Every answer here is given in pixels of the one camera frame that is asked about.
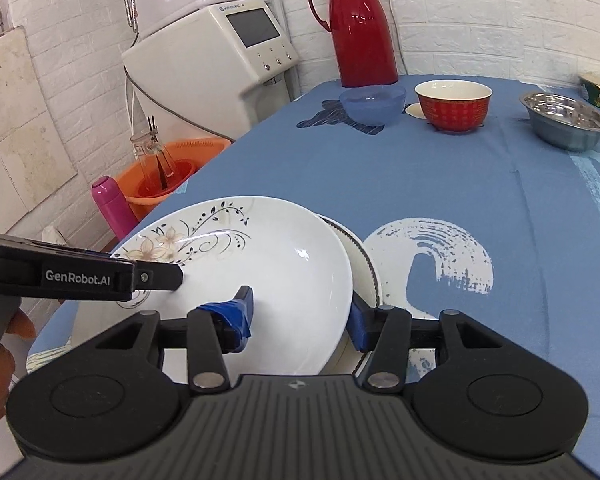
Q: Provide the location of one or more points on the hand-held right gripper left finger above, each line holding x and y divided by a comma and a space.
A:
236, 317

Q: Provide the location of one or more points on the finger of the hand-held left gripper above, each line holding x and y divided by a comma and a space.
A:
160, 277

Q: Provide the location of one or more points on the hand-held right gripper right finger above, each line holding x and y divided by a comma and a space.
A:
360, 325

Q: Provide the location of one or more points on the white plate with dark rim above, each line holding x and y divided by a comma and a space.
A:
364, 265

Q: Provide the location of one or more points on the white floral plate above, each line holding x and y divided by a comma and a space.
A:
280, 265

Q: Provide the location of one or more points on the blue translucent bowl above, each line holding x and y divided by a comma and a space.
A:
372, 107

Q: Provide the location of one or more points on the red bowl with white inside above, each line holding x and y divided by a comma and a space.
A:
455, 116

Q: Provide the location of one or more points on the stainless steel bowl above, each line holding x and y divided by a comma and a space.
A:
565, 134

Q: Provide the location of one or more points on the pink bottle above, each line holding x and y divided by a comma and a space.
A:
112, 210

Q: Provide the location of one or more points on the black reed sticks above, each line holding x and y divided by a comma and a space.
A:
159, 170

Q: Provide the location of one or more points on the red plastic basket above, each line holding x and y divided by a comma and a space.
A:
182, 170

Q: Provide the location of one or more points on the orange plastic basin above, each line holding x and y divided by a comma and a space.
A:
207, 147

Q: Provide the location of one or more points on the blue printed tablecloth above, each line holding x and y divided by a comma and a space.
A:
455, 185

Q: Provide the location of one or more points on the white appliance with screen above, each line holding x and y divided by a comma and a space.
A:
190, 70

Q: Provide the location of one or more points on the red thermos jug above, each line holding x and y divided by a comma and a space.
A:
362, 35

